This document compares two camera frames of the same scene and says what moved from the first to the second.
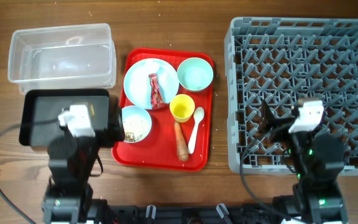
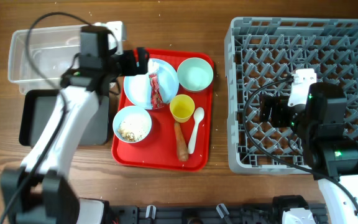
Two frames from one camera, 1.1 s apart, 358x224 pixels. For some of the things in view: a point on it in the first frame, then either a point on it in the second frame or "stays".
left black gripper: [111, 131] to [142, 61]
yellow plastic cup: [182, 107] stays
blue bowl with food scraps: [136, 123] stays
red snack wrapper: [156, 99] stays
